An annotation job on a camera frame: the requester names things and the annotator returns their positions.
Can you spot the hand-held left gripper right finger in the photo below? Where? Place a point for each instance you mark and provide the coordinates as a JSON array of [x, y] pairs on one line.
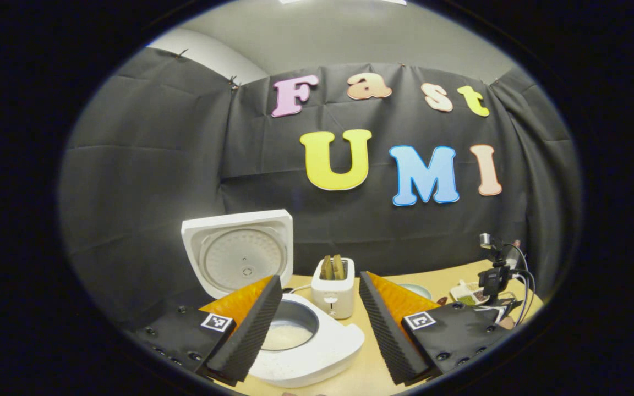
[[388, 335]]

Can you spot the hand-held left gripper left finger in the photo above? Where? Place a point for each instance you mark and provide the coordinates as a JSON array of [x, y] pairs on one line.
[[242, 338]]

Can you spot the white rice cooker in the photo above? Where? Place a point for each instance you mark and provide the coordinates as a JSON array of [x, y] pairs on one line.
[[328, 346]]

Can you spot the dark red beans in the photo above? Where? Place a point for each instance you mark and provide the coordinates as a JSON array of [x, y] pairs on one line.
[[481, 296]]

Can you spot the green mung beans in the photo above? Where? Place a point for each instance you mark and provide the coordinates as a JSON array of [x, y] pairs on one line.
[[466, 300]]

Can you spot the white divided dish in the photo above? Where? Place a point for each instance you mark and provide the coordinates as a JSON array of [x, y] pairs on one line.
[[460, 290]]

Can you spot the pale green plate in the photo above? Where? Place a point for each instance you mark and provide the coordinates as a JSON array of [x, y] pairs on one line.
[[416, 290]]

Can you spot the white toaster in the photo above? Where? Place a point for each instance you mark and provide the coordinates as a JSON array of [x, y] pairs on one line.
[[333, 297]]

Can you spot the brown toast slice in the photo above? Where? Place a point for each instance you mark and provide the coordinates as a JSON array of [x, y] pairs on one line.
[[338, 267], [326, 268]]

